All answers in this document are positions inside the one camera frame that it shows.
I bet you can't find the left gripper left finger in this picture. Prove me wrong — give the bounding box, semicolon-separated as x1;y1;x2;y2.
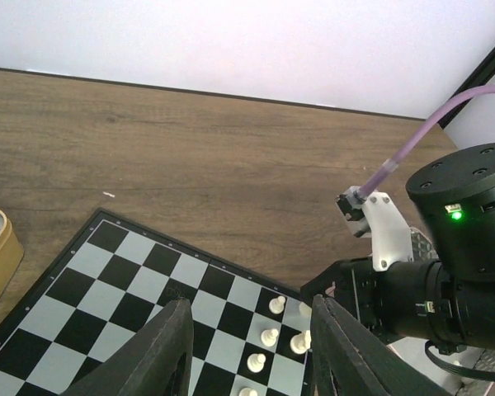
63;299;194;396

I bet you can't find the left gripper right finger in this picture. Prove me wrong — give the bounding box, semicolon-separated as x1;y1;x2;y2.
311;295;448;396

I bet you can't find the white pawn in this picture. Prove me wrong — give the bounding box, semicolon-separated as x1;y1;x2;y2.
268;295;286;315
238;387;258;396
247;353;266;373
260;328;279;347

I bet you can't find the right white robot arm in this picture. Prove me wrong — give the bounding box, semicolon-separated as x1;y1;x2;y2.
300;143;495;350

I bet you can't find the black and white chessboard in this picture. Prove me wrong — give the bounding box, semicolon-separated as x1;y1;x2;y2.
0;209;314;395

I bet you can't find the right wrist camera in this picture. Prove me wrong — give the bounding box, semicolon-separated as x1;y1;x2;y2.
336;186;414;272

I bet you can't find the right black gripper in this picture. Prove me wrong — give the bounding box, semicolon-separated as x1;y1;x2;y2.
300;257;441;342

